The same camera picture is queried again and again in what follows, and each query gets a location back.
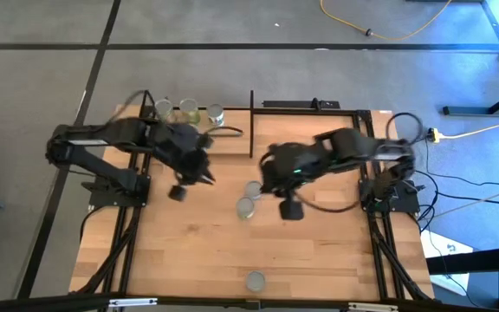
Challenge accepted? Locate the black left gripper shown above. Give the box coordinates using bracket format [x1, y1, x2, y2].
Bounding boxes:
[153, 123, 217, 187]

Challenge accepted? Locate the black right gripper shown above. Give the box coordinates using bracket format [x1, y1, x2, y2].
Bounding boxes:
[257, 142, 320, 197]

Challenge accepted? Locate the blue can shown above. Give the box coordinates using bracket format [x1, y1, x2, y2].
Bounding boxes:
[244, 179, 264, 200]

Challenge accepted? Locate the mixed veggies label can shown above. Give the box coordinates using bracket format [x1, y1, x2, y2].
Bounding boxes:
[235, 197, 256, 221]

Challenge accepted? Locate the green pears label can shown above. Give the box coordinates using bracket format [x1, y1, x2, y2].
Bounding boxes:
[206, 102, 226, 127]

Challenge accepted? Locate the red pineapple label can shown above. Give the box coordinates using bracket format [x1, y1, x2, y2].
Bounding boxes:
[153, 98, 175, 122]

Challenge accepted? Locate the yellow pineapple rings can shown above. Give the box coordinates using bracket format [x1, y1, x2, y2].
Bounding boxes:
[245, 270, 267, 293]

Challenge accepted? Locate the black bar behind table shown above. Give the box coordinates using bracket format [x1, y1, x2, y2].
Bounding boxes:
[261, 97, 341, 110]

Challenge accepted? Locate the white box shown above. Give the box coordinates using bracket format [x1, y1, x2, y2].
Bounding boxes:
[420, 229, 476, 298]

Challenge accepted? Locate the black floor beam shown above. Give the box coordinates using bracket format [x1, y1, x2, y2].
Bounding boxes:
[425, 244, 499, 275]

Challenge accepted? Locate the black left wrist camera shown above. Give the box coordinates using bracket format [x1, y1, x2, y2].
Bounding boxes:
[167, 185, 188, 203]

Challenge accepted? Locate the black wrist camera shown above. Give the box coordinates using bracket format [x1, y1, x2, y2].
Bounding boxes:
[278, 200, 306, 222]
[167, 185, 188, 203]

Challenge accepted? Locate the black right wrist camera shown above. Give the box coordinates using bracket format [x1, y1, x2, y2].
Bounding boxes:
[278, 200, 306, 222]

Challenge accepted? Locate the black shelf frame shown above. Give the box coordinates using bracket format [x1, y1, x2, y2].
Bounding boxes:
[139, 88, 256, 159]

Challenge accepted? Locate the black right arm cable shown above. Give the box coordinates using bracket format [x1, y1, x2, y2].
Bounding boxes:
[295, 110, 424, 214]

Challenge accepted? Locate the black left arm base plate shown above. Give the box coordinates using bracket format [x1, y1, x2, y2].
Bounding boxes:
[81, 172, 152, 208]

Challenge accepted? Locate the black aluminium table frame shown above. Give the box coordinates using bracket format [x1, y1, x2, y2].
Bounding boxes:
[69, 103, 435, 312]

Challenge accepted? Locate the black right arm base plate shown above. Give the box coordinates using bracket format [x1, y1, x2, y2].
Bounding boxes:
[359, 178, 420, 214]

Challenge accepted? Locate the silver frame bracket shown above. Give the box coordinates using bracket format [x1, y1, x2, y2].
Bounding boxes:
[347, 302, 400, 312]
[108, 297, 159, 308]

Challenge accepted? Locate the yellow floor cable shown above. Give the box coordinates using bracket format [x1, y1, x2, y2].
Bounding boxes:
[319, 0, 453, 42]

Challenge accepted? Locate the yellow extension cable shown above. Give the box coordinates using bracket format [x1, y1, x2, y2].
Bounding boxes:
[439, 114, 499, 140]

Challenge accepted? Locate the black steel desk frame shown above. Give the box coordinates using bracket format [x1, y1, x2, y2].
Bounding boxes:
[405, 0, 499, 118]

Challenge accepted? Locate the black floor cable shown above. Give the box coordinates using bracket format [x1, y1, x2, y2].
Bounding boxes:
[413, 136, 499, 226]

